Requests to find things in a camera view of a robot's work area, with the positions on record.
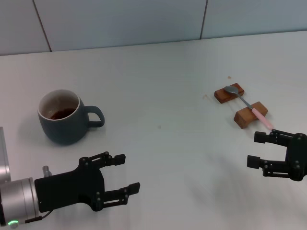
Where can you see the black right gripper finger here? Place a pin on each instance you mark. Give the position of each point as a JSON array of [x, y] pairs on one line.
[[271, 137], [268, 166]]

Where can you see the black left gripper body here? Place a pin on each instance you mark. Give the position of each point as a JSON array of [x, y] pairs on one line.
[[69, 187]]

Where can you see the dark grey ceramic cup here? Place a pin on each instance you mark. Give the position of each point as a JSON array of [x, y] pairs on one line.
[[64, 129]]

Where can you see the flat brown wooden block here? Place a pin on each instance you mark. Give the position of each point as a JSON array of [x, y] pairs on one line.
[[223, 96]]

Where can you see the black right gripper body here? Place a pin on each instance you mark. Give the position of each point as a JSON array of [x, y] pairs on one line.
[[298, 158]]

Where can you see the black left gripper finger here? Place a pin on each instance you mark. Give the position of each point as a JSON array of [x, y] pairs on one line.
[[120, 194], [108, 159]]

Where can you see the tall brown wooden block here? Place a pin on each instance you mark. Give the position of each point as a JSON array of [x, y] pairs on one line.
[[244, 117]]

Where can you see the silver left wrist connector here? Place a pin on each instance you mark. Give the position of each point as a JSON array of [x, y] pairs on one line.
[[46, 171]]

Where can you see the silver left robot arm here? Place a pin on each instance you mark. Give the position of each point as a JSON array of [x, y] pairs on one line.
[[19, 198]]

